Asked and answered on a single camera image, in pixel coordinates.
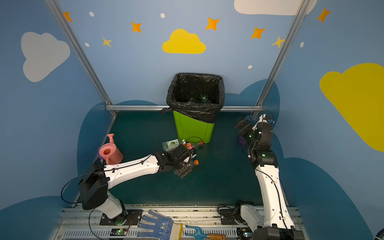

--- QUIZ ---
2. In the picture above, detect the orange red label bottle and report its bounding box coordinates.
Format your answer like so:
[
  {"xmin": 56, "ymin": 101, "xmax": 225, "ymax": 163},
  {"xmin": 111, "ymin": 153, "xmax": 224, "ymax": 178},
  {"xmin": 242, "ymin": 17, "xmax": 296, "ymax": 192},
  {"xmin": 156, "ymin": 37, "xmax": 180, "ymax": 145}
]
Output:
[{"xmin": 187, "ymin": 160, "xmax": 199, "ymax": 169}]

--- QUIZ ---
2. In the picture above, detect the green Sprite bottle yellow cap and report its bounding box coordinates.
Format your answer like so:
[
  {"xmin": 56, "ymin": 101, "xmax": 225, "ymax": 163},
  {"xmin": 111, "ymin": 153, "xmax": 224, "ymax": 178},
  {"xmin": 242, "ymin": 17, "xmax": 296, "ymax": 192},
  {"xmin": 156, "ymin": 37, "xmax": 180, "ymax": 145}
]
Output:
[{"xmin": 198, "ymin": 94, "xmax": 212, "ymax": 104}]

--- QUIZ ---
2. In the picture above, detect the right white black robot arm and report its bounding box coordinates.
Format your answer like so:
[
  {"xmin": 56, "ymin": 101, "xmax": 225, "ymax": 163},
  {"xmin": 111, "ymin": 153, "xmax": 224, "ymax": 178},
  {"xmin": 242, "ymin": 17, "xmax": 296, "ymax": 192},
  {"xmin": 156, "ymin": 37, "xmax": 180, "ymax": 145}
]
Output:
[{"xmin": 235, "ymin": 115, "xmax": 305, "ymax": 240}]

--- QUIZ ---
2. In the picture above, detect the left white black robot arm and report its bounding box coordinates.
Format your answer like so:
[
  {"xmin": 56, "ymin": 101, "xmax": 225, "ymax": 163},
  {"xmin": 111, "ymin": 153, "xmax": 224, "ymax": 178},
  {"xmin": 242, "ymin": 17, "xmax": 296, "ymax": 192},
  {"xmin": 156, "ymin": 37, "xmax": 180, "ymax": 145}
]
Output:
[{"xmin": 78, "ymin": 143, "xmax": 198, "ymax": 225}]

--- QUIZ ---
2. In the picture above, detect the lime label bottle near bin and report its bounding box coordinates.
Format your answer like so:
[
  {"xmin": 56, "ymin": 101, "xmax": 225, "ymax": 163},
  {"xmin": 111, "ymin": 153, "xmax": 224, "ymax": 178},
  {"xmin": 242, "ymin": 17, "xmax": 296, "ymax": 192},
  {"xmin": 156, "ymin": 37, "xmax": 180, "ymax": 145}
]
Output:
[{"xmin": 162, "ymin": 139, "xmax": 186, "ymax": 152}]

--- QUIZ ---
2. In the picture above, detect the green plastic trash bin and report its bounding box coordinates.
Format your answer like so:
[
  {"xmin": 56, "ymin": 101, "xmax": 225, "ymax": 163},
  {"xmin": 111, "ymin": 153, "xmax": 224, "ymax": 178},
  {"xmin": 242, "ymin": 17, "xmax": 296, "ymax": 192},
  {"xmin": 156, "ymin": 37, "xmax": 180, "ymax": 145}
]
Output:
[{"xmin": 173, "ymin": 111, "xmax": 215, "ymax": 144}]

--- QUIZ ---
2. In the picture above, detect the black bin liner bag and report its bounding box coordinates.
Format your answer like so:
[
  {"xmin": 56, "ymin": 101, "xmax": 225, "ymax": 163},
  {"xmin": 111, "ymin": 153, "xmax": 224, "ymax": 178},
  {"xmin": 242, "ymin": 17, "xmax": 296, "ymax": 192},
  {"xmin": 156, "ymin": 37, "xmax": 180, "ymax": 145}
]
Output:
[{"xmin": 160, "ymin": 73, "xmax": 225, "ymax": 124}]

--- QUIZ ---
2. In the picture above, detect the red cola bottle lying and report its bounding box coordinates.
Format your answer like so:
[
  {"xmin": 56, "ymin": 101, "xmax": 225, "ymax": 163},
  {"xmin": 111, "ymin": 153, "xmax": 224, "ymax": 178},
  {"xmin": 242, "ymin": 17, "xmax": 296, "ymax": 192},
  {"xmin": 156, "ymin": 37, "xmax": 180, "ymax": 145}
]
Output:
[{"xmin": 184, "ymin": 141, "xmax": 204, "ymax": 151}]

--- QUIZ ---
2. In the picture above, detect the purple glass vase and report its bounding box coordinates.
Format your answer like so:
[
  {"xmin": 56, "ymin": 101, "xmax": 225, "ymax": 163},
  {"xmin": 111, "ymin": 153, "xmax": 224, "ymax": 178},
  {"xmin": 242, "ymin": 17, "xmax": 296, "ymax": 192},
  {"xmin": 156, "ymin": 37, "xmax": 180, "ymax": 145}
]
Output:
[{"xmin": 236, "ymin": 115, "xmax": 262, "ymax": 147}]

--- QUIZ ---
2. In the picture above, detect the pink plastic watering can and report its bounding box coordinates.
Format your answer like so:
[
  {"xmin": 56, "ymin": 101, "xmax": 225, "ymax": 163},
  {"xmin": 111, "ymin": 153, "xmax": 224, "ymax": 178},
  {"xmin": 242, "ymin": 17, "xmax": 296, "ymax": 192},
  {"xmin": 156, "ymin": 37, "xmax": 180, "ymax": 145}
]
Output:
[{"xmin": 100, "ymin": 134, "xmax": 123, "ymax": 165}]

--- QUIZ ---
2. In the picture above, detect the blue dotted work glove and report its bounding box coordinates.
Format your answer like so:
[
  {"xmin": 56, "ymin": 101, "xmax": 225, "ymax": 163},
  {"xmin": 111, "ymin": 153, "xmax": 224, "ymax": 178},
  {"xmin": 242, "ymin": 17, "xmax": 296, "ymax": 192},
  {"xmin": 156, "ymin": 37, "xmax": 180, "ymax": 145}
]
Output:
[{"xmin": 137, "ymin": 210, "xmax": 183, "ymax": 240}]

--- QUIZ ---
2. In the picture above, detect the purple plastic item behind can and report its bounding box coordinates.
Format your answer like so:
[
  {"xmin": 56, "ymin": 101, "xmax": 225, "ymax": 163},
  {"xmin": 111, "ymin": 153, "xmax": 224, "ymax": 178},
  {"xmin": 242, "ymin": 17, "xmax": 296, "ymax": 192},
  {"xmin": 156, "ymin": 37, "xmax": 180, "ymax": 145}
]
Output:
[{"xmin": 97, "ymin": 147, "xmax": 104, "ymax": 161}]

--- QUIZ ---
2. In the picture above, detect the left green circuit board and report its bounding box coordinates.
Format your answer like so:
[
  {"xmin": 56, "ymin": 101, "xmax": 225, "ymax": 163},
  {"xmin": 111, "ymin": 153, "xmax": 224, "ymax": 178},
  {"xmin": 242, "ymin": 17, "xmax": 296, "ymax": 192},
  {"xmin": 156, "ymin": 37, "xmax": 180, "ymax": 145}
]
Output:
[{"xmin": 110, "ymin": 228, "xmax": 129, "ymax": 237}]

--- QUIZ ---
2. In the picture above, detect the green circuit board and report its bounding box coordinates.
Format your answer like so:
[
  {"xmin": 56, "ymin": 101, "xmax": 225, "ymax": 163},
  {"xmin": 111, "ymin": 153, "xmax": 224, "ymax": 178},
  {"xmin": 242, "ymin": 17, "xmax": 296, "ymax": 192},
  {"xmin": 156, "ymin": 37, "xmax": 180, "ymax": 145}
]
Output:
[
  {"xmin": 237, "ymin": 228, "xmax": 253, "ymax": 240},
  {"xmin": 110, "ymin": 228, "xmax": 129, "ymax": 237}
]

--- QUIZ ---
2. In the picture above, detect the right green circuit board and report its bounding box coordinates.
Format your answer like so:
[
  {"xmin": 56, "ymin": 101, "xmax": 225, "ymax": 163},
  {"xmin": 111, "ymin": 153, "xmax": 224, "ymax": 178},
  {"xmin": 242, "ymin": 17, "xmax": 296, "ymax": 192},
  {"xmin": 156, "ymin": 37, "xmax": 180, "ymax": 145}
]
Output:
[{"xmin": 237, "ymin": 228, "xmax": 253, "ymax": 240}]

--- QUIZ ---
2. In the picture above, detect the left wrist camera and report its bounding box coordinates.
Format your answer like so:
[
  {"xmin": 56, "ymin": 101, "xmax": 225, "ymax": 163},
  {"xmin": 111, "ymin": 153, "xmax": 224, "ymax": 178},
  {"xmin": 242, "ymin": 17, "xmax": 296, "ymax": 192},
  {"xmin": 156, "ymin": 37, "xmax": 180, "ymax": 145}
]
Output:
[{"xmin": 173, "ymin": 145, "xmax": 191, "ymax": 161}]

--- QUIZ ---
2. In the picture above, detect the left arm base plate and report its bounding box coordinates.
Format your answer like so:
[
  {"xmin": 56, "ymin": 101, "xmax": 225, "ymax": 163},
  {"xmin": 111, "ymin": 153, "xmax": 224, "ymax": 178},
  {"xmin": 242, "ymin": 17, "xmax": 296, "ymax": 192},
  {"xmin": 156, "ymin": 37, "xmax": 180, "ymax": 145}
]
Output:
[{"xmin": 100, "ymin": 210, "xmax": 143, "ymax": 226}]

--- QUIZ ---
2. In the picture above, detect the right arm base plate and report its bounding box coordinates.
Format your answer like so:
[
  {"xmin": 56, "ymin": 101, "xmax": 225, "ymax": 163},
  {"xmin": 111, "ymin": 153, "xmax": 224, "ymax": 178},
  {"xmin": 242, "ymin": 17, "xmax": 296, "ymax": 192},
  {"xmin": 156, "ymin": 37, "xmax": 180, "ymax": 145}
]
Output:
[{"xmin": 217, "ymin": 206, "xmax": 242, "ymax": 225}]

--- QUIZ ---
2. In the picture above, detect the teal garden fork wooden handle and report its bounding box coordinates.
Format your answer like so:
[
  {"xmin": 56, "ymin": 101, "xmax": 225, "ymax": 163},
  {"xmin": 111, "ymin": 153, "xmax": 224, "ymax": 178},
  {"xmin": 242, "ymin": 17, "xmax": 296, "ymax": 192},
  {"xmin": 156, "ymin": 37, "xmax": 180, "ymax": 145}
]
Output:
[{"xmin": 185, "ymin": 225, "xmax": 227, "ymax": 240}]

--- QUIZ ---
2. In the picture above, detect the aluminium back frame rail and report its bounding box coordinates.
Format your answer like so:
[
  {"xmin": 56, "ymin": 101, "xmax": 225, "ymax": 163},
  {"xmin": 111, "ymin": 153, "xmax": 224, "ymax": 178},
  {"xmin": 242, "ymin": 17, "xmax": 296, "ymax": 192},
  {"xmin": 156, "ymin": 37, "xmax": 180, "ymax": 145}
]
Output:
[{"xmin": 106, "ymin": 105, "xmax": 263, "ymax": 112}]

